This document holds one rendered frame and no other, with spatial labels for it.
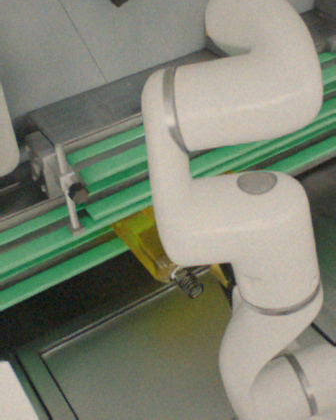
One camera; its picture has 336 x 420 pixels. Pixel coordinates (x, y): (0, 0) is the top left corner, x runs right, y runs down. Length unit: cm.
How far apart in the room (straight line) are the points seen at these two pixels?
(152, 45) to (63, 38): 18
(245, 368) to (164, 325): 43
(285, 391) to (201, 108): 34
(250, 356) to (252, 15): 34
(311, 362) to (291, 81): 34
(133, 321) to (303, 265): 55
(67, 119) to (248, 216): 59
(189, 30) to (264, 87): 67
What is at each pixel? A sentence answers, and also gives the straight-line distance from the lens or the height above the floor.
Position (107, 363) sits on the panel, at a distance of 109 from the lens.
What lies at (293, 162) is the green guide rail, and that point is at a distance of 129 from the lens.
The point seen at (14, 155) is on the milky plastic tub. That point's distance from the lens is 108.
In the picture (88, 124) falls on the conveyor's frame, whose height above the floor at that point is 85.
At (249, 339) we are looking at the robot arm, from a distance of 69.
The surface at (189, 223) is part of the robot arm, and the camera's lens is 59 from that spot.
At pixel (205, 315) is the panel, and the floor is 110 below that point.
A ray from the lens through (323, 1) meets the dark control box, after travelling 142.
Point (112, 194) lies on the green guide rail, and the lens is 108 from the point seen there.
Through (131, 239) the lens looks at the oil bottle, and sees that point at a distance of 108.
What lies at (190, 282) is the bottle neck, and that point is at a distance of 99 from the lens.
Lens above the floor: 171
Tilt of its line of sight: 42 degrees down
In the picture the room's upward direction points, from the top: 134 degrees clockwise
